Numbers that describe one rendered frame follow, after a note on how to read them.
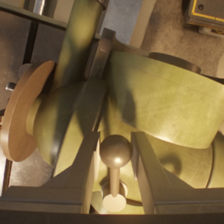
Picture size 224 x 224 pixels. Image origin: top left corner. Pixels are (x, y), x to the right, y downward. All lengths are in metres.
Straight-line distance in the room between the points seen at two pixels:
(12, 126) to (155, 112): 0.18
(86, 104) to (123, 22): 0.59
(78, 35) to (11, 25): 0.31
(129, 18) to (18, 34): 0.43
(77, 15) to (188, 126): 0.21
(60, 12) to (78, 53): 0.57
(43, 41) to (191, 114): 0.42
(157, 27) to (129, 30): 0.82
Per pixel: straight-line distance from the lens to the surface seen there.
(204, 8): 1.34
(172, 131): 0.18
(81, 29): 0.27
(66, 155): 0.18
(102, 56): 0.23
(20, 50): 0.53
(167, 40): 1.55
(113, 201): 0.21
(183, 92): 0.18
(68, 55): 0.26
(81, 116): 0.18
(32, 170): 0.62
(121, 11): 0.76
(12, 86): 0.42
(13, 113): 0.23
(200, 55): 1.65
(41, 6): 0.86
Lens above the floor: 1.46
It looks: 75 degrees down
